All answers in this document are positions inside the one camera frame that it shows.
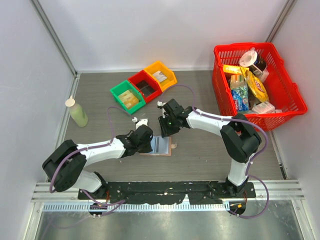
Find red storage bin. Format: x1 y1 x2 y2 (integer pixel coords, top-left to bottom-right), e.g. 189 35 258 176
128 70 162 104

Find red plastic shopping basket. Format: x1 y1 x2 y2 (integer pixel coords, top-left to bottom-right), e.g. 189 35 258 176
212 42 308 131

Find white card with black stripe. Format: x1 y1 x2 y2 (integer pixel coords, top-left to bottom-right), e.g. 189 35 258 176
151 136 172 155

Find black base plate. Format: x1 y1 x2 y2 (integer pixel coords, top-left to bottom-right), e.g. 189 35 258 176
75 181 256 205

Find black cards in red bin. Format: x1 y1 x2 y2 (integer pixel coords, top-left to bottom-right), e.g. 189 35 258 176
136 80 156 98

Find green storage bin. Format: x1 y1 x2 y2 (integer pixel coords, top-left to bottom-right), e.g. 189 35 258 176
109 80 146 115

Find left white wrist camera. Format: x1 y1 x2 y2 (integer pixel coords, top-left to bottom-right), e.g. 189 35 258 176
131 117 149 130

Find yellow cards in green bin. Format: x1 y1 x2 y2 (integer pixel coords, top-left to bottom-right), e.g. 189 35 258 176
118 90 139 109

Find tan leather card holder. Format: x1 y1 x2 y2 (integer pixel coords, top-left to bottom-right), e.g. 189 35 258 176
139 135 178 157

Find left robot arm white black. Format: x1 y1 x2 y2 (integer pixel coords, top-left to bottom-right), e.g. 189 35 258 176
42 124 153 199

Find blue snack bag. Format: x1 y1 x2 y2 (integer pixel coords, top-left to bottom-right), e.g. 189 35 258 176
230 74 250 112

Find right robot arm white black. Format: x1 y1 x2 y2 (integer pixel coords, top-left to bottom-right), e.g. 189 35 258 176
157 99 262 198

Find dark labelled can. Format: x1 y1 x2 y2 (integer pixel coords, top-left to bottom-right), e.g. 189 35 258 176
249 53 267 76

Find white slotted cable duct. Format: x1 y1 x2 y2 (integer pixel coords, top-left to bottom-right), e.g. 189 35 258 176
42 201 230 213

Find yellow chips bag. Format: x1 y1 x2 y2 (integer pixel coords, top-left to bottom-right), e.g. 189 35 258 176
245 70 269 103

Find card in yellow bin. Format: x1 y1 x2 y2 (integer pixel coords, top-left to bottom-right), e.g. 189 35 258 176
153 70 168 83

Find yellow snack packet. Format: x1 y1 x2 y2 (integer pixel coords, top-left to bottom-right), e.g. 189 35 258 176
222 64 250 75

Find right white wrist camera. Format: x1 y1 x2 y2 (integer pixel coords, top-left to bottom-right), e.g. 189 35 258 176
157 101 167 119

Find yellow storage bin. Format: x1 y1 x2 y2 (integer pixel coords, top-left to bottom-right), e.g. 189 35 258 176
143 61 178 92

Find white small box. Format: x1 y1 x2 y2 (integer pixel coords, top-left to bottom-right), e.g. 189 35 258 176
251 101 276 114

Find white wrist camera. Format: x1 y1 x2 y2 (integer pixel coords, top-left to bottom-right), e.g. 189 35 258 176
131 117 149 130
157 101 167 119

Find green liquid squeeze bottle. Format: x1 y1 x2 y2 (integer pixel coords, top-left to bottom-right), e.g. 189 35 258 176
65 95 89 128

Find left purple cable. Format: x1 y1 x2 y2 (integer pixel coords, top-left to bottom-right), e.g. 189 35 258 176
49 106 137 216

